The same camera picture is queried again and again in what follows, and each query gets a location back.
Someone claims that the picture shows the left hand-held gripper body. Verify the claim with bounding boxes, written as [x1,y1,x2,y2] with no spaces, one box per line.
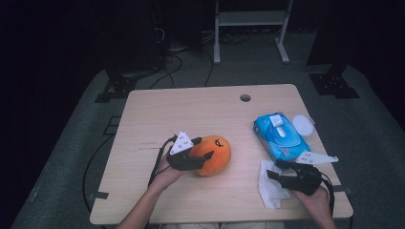
[165,130,208,172]

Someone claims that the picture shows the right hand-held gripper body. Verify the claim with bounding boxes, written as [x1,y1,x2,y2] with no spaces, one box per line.
[280,150,339,197]

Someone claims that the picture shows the orange plush toy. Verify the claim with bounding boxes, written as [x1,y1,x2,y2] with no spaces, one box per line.
[187,135,232,177]

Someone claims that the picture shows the white wet wipe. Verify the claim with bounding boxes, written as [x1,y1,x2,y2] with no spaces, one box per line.
[257,158,291,210]

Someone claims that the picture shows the blue wet wipes pack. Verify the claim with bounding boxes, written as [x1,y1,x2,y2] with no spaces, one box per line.
[252,112,312,163]

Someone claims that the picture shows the person's left hand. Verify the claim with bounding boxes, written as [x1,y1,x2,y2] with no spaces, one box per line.
[152,154,189,193]

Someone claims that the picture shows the person's right hand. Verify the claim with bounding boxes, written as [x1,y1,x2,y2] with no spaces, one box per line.
[290,185,334,221]

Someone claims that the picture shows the white oval pack lid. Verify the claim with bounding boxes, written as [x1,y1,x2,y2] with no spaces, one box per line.
[291,114,316,137]

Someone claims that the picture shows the person's light trousers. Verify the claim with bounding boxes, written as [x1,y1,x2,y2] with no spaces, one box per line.
[159,222,286,229]

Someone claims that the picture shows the black floor plate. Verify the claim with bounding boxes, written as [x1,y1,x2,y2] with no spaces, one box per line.
[102,115,122,136]

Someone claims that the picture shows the black stand base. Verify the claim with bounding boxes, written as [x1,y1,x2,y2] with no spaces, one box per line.
[94,60,141,104]
[307,61,361,100]

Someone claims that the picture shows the black equipment tower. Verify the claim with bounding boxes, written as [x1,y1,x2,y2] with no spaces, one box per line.
[104,0,170,74]

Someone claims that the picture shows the white metal stand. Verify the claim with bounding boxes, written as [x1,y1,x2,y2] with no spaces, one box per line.
[213,0,295,66]

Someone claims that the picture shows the left hand-held gripper cable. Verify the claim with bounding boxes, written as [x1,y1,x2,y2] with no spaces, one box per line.
[146,135,179,189]

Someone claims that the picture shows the hand-held gripper cable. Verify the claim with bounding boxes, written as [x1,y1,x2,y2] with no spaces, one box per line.
[319,171,335,218]
[146,135,179,189]

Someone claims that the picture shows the right hand-held gripper cable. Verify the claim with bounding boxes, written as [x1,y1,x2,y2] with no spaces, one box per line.
[319,171,335,218]

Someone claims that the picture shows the grey table edge bracket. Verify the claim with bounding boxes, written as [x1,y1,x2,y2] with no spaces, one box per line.
[87,190,110,201]
[329,184,354,196]

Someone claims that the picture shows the black straight floor cable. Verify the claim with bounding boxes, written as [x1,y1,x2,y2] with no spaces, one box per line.
[202,49,215,88]

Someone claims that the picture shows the black looped floor cable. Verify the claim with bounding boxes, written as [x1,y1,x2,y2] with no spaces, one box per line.
[149,53,184,91]

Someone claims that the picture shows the long black floor cable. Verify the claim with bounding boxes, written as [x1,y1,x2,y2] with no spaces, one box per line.
[82,133,117,213]

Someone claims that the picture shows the bundle of floor cables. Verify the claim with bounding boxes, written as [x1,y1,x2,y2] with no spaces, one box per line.
[202,29,253,46]

